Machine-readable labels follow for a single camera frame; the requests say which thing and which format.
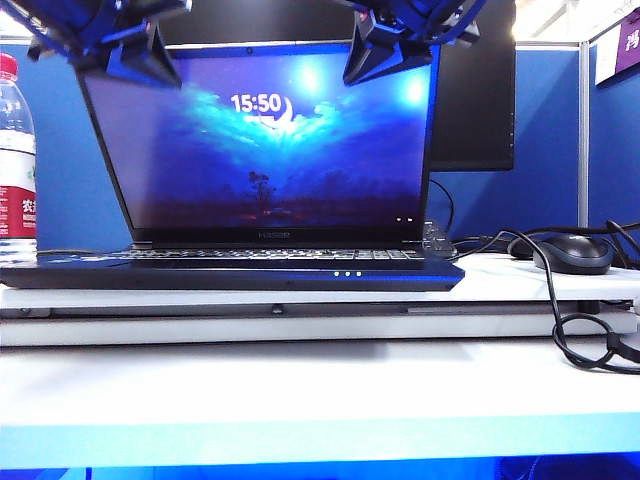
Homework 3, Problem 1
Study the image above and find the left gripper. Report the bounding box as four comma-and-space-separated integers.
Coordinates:
19, 0, 194, 90

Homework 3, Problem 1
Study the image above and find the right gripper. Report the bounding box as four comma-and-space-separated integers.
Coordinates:
342, 0, 481, 86

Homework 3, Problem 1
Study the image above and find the black laptop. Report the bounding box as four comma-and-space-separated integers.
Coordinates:
0, 42, 466, 292

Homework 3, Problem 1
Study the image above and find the black ASUS monitor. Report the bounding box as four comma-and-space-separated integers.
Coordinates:
159, 0, 517, 173

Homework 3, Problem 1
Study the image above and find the wide blue partition panel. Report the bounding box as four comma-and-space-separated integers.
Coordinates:
0, 44, 581, 251

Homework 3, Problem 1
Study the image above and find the water bottle with red label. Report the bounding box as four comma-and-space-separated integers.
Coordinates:
0, 52, 39, 264

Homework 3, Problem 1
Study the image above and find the black desktop keyboard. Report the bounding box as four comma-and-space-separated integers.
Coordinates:
422, 219, 457, 259

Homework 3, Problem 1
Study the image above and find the white and purple poster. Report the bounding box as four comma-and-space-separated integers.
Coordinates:
594, 14, 640, 87

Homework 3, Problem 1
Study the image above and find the narrow blue partition panel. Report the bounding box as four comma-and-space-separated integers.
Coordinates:
589, 74, 640, 232

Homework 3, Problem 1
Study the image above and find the white raised desk platform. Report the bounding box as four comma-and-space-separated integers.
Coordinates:
0, 257, 640, 347

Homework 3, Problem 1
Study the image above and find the black and grey computer mouse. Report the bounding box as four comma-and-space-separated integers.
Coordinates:
532, 234, 615, 276

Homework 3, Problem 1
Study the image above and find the thin black monitor cable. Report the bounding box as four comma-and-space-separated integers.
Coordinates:
429, 179, 456, 236

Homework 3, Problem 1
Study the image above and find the grey metal partition post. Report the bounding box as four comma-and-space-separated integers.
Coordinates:
578, 42, 591, 229

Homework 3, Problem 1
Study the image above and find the thick black looped cable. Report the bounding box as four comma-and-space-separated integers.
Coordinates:
452, 227, 640, 375

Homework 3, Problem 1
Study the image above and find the black cable behind mouse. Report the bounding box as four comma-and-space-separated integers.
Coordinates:
605, 219, 640, 269

